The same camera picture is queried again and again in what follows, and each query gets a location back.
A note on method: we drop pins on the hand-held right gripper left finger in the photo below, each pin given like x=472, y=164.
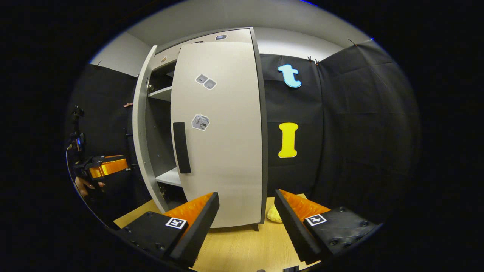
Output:
x=198, y=226

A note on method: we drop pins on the pale yellow bumpy object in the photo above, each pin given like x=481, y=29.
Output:
x=274, y=215

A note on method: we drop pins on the beige cabinet drawer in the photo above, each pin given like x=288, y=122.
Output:
x=234, y=36

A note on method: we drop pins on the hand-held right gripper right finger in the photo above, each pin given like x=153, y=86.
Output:
x=295, y=226

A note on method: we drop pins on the white cabinet door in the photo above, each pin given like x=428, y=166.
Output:
x=227, y=151
x=140, y=132

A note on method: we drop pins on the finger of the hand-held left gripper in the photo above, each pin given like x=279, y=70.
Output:
x=113, y=156
x=111, y=167

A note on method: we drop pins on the white cabinet shelf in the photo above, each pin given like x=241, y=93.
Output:
x=162, y=93

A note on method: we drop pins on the white and grey cabinet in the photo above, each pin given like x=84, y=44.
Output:
x=160, y=132

